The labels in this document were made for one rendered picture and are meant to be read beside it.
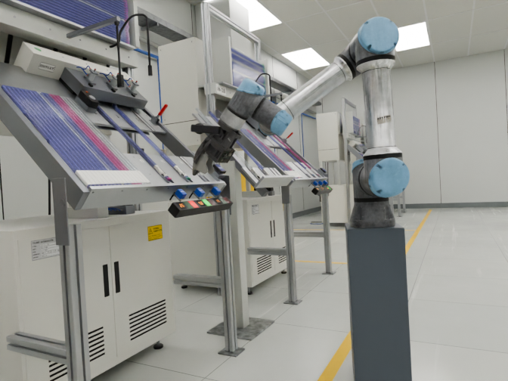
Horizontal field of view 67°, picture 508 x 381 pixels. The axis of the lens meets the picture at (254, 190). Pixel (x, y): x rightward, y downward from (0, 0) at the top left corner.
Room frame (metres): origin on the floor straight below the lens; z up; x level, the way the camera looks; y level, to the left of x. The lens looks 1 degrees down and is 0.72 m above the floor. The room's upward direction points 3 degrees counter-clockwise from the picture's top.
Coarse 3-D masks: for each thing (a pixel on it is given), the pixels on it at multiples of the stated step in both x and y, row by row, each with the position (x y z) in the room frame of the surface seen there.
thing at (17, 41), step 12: (0, 36) 1.45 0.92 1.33; (0, 48) 1.45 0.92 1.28; (12, 48) 1.49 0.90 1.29; (48, 48) 1.63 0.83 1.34; (0, 60) 1.45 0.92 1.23; (12, 60) 1.49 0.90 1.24; (0, 120) 1.44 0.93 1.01; (0, 132) 1.66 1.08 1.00; (108, 132) 1.88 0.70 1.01; (48, 180) 1.98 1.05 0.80; (48, 192) 1.98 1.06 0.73; (48, 204) 1.98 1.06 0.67
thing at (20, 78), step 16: (0, 64) 1.32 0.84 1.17; (0, 80) 1.23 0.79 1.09; (16, 80) 1.29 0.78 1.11; (32, 80) 1.36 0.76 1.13; (48, 80) 1.45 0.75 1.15; (64, 96) 1.41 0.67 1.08; (96, 112) 1.46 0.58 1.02; (112, 112) 1.55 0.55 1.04; (128, 112) 1.65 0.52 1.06; (144, 112) 1.78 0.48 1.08; (112, 128) 1.53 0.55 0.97; (128, 128) 1.52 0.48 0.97; (144, 128) 1.62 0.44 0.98; (160, 128) 1.73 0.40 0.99
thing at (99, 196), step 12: (96, 192) 1.02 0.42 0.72; (108, 192) 1.06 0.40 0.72; (120, 192) 1.10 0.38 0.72; (132, 192) 1.14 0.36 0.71; (144, 192) 1.19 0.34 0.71; (156, 192) 1.24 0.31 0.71; (168, 192) 1.29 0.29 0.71; (84, 204) 1.02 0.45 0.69; (96, 204) 1.06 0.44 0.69; (108, 204) 1.10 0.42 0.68; (120, 204) 1.14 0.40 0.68
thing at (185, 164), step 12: (132, 156) 1.34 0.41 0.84; (156, 156) 1.45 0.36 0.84; (180, 156) 1.59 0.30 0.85; (144, 168) 1.32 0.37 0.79; (168, 168) 1.43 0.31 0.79; (180, 168) 1.49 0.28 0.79; (192, 168) 1.56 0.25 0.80; (156, 180) 1.30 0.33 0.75; (180, 180) 1.40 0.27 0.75; (192, 180) 1.47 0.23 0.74; (204, 180) 1.52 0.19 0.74
